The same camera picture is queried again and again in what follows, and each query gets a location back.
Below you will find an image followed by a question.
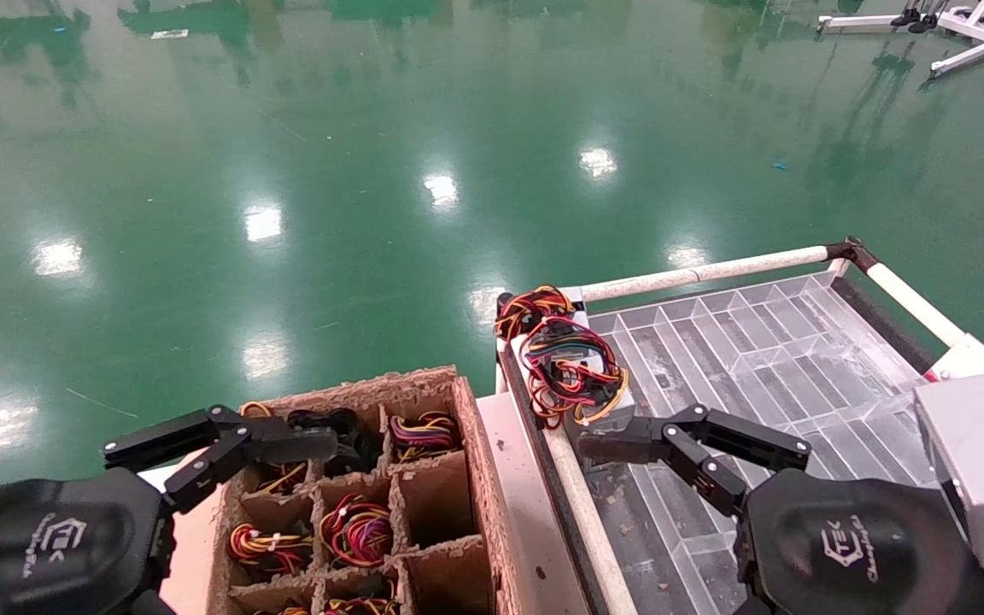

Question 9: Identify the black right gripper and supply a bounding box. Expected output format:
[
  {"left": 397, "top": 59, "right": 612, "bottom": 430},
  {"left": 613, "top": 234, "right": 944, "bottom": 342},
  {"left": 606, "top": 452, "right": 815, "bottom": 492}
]
[{"left": 579, "top": 404, "right": 984, "bottom": 615}]

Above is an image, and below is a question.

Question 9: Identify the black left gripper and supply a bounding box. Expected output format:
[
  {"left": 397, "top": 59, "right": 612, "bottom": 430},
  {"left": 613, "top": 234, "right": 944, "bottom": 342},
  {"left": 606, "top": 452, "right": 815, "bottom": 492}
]
[{"left": 0, "top": 406, "right": 340, "bottom": 615}]

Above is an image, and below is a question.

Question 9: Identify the clear plastic divider tray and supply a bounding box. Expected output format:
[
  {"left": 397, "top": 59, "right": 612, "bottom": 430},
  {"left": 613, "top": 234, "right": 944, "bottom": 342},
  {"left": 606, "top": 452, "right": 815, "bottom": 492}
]
[{"left": 586, "top": 272, "right": 942, "bottom": 615}]

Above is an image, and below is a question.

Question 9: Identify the brown divided cardboard box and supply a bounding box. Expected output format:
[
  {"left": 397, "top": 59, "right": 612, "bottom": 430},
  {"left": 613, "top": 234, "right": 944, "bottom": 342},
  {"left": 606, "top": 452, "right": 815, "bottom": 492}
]
[{"left": 206, "top": 366, "right": 536, "bottom": 615}]

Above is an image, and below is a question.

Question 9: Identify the white sign with red border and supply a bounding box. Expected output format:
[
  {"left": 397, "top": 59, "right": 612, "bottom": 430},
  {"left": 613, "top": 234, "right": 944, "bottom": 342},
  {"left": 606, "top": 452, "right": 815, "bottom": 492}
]
[{"left": 923, "top": 333, "right": 984, "bottom": 425}]

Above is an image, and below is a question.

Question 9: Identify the white metal floor stand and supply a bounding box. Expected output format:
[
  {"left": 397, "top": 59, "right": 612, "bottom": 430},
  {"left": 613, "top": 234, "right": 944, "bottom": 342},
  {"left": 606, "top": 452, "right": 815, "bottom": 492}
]
[{"left": 817, "top": 0, "right": 984, "bottom": 80}]

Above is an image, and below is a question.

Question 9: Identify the wire bundle in box cell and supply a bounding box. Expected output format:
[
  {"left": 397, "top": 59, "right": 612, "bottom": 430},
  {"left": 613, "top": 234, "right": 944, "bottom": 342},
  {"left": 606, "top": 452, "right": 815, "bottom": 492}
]
[{"left": 319, "top": 493, "right": 395, "bottom": 570}]

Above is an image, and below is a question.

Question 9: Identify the wire bundle upper left cell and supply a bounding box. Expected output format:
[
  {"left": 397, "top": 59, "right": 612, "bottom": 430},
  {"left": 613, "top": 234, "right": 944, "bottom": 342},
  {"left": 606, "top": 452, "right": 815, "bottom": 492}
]
[{"left": 321, "top": 585, "right": 400, "bottom": 615}]

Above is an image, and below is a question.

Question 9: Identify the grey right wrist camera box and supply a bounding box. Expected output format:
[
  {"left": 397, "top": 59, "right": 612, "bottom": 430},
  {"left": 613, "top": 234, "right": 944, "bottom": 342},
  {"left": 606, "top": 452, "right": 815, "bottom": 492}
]
[{"left": 914, "top": 373, "right": 984, "bottom": 572}]

